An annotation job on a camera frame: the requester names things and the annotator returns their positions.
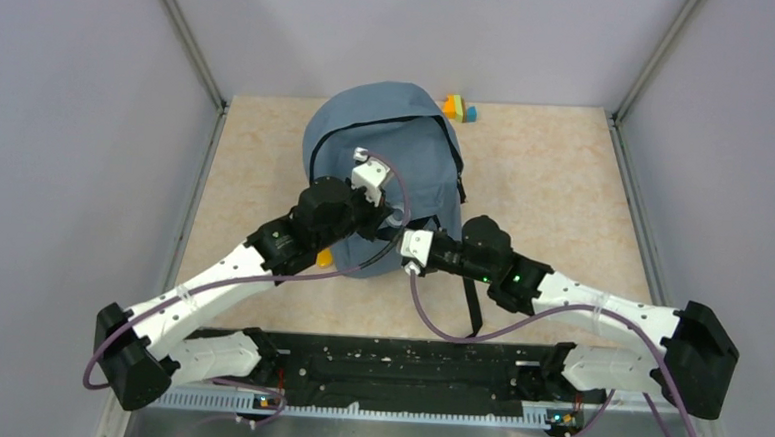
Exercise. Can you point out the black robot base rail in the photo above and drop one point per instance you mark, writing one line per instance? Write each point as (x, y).
(391, 375)

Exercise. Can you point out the colourful sticky note stack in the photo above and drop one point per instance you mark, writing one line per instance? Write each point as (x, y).
(455, 108)

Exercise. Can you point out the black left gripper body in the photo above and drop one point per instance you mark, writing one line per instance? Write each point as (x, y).
(364, 219)

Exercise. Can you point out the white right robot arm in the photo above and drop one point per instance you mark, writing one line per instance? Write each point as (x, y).
(684, 354)

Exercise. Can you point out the orange yellow eraser block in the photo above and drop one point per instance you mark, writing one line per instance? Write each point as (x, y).
(324, 259)

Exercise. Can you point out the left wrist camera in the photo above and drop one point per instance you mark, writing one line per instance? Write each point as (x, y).
(370, 174)

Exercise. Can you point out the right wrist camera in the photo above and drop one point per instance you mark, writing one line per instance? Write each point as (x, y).
(415, 247)

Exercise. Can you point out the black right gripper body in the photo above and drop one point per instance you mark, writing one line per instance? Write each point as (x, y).
(450, 258)

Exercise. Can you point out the blue student backpack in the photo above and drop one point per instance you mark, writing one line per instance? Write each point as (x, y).
(392, 139)

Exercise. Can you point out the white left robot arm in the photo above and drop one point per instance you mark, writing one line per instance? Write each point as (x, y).
(146, 349)

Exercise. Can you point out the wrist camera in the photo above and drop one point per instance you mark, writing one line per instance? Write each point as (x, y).
(370, 174)
(415, 247)

